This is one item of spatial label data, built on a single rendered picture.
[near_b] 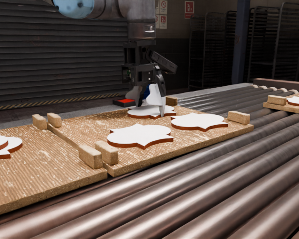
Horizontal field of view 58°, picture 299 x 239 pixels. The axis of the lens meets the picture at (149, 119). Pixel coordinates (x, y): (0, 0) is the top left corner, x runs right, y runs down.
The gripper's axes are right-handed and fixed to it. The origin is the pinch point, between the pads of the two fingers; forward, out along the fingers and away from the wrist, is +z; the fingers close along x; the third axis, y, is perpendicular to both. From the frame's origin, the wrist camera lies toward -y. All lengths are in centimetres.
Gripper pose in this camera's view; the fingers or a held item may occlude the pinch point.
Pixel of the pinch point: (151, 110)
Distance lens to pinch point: 80.2
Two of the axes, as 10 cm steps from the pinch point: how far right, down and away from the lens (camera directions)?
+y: -7.9, 2.1, -5.7
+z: 0.4, 9.5, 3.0
